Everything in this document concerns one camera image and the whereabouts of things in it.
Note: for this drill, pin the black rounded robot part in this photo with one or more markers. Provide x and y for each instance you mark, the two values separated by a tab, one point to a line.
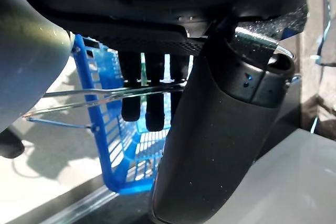
10	144

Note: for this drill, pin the blue plastic shopping basket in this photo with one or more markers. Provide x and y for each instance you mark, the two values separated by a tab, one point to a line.
105	108

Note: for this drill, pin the silver robot body shell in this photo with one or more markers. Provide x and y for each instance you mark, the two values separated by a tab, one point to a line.
23	58

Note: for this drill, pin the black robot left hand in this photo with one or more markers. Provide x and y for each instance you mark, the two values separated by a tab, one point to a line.
210	134

